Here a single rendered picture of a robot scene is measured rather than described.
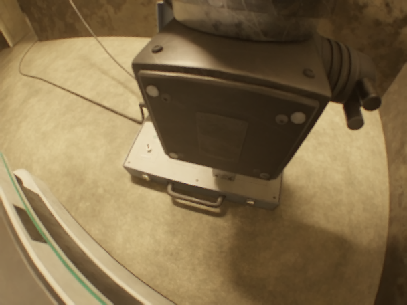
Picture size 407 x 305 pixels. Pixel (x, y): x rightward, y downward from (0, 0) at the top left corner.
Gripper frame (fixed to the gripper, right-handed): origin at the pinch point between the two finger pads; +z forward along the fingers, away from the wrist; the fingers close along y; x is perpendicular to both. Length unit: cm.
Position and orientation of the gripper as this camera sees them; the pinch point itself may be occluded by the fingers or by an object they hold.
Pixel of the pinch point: (228, 153)
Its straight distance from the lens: 40.3
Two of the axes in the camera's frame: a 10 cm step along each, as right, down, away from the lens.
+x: 9.6, 2.1, -1.6
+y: -2.6, 8.4, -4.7
